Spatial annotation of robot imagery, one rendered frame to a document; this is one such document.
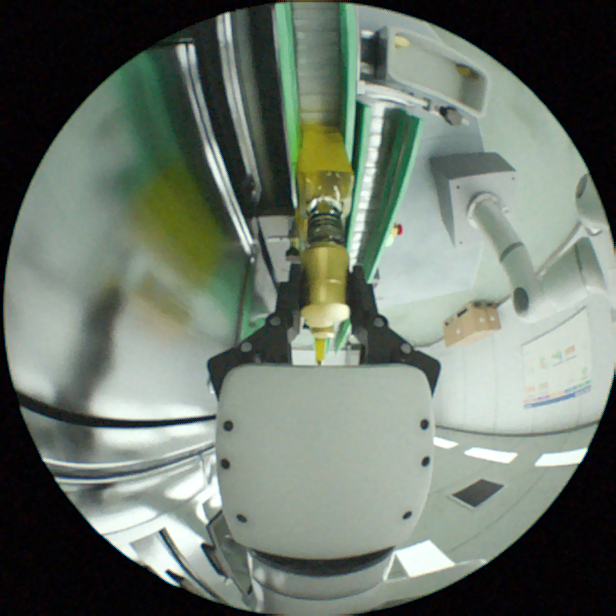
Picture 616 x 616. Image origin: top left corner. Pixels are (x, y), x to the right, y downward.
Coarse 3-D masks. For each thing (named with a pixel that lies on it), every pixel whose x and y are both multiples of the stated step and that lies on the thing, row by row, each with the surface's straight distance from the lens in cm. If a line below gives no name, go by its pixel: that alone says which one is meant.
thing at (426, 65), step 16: (400, 32) 47; (400, 48) 52; (416, 48) 54; (432, 48) 53; (448, 48) 50; (400, 64) 51; (416, 64) 52; (432, 64) 54; (448, 64) 57; (464, 64) 56; (400, 80) 42; (416, 80) 51; (432, 80) 53; (448, 80) 55; (464, 80) 58; (480, 80) 56; (448, 96) 55; (464, 96) 57; (480, 96) 54; (480, 112) 52
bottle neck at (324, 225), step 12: (312, 204) 18; (324, 204) 18; (336, 204) 18; (312, 216) 17; (324, 216) 16; (336, 216) 17; (312, 228) 16; (324, 228) 15; (336, 228) 16; (312, 240) 15; (324, 240) 18; (336, 240) 15
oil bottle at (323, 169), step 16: (320, 128) 35; (336, 128) 36; (304, 144) 27; (320, 144) 27; (336, 144) 27; (304, 160) 22; (320, 160) 22; (336, 160) 22; (304, 176) 19; (320, 176) 19; (336, 176) 19; (352, 176) 20; (304, 192) 19; (320, 192) 18; (336, 192) 19; (352, 192) 20; (304, 208) 20
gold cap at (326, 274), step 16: (304, 256) 14; (320, 256) 13; (336, 256) 13; (304, 272) 14; (320, 272) 13; (336, 272) 13; (304, 288) 13; (320, 288) 12; (336, 288) 12; (304, 304) 12; (320, 304) 12; (336, 304) 12; (352, 304) 13; (320, 320) 14; (336, 320) 14
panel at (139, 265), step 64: (128, 64) 21; (192, 64) 27; (64, 128) 16; (128, 128) 18; (192, 128) 24; (64, 192) 14; (128, 192) 16; (192, 192) 22; (64, 256) 13; (128, 256) 15; (192, 256) 22; (256, 256) 39; (64, 320) 13; (128, 320) 15; (192, 320) 21; (64, 384) 13; (128, 384) 16; (192, 384) 22; (64, 448) 14; (128, 448) 16; (192, 448) 22
